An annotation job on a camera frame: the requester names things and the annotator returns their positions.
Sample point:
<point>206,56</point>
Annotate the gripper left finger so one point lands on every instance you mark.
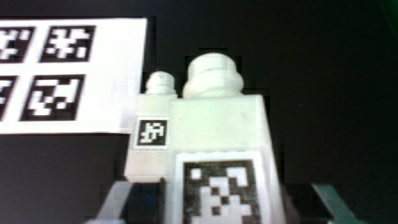
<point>134,204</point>

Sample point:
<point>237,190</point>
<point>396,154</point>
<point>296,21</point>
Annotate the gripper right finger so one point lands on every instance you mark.
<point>316,205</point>

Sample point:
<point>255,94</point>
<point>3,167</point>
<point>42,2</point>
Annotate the white table leg with tag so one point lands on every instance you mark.
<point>225,190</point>

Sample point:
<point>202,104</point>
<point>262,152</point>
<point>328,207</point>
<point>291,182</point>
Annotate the white table leg right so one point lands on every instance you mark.
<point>149,158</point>

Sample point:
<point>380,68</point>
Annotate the white sheet with AprilTags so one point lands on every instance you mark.
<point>70,74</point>

